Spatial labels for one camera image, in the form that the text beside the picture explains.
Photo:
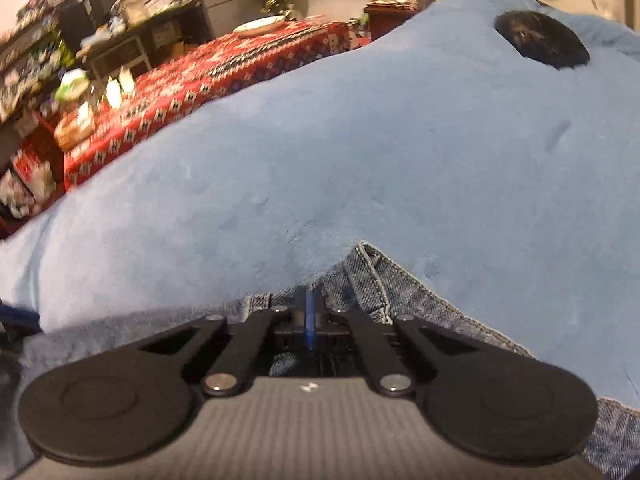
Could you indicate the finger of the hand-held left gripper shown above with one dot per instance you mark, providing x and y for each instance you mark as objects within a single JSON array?
[{"x": 17, "y": 317}]

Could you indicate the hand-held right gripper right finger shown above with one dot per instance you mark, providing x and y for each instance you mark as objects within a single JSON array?
[{"x": 322, "y": 322}]

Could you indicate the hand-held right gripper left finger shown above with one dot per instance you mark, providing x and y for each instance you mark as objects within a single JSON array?
[{"x": 300, "y": 322}]

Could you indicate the blue denim jeans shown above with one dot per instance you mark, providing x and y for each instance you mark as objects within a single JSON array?
[{"x": 380, "y": 285}]

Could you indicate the pile of red white packages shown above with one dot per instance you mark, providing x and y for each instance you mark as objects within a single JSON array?
[{"x": 27, "y": 185}]

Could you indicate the blue plush blanket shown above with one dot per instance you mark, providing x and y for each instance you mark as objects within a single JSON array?
[{"x": 350, "y": 160}]

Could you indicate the tissue box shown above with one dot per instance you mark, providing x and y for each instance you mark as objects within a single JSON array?
[{"x": 75, "y": 127}]

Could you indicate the green white bag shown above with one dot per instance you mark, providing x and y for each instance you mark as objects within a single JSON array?
[{"x": 72, "y": 85}]

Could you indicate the black cluttered shelf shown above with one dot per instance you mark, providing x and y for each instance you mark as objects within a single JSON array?
[{"x": 30, "y": 60}]

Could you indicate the red patterned tablecloth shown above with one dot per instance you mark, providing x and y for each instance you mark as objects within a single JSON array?
[{"x": 200, "y": 75}]

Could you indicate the white plate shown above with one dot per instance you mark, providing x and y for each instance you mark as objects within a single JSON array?
[{"x": 257, "y": 25}]

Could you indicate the black cluttered desk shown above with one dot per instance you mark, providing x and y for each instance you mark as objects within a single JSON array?
[{"x": 145, "y": 35}]

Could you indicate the wooden cabinet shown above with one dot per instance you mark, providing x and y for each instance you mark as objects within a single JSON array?
[{"x": 390, "y": 20}]

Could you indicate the black fuzzy round patch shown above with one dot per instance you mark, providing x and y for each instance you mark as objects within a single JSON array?
[{"x": 542, "y": 40}]

